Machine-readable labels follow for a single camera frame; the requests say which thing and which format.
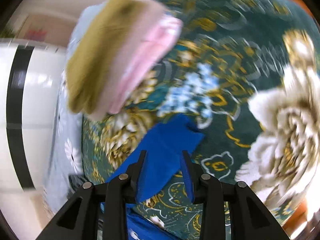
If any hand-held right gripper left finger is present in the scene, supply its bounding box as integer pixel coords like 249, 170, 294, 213
36, 150, 148, 240

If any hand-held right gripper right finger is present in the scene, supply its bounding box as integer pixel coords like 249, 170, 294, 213
180, 150, 285, 240

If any blue sweater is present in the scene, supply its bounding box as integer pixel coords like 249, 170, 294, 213
100, 113, 206, 240

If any grey-blue daisy print quilt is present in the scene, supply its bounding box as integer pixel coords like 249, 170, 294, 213
41, 5, 105, 213

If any white wardrobe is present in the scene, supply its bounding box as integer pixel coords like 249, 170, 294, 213
0, 39, 68, 190

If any pink folded cloth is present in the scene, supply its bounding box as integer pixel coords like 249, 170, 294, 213
109, 16, 183, 114

